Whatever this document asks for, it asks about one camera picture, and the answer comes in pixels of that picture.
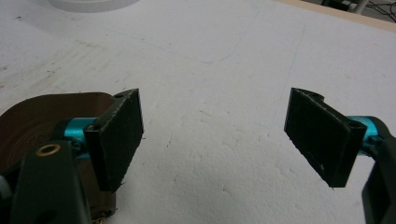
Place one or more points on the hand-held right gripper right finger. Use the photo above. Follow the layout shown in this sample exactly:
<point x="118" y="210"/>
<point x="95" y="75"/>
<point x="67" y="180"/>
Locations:
<point x="323" y="140"/>

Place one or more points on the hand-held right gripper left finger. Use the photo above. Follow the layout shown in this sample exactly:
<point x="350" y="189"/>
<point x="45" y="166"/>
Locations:
<point x="115" y="140"/>

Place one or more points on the white round container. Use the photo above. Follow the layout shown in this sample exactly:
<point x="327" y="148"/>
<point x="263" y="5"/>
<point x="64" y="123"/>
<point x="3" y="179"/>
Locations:
<point x="90" y="4"/>

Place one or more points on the white metal stand leg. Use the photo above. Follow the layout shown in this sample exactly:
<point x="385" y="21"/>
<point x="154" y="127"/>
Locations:
<point x="360" y="5"/>

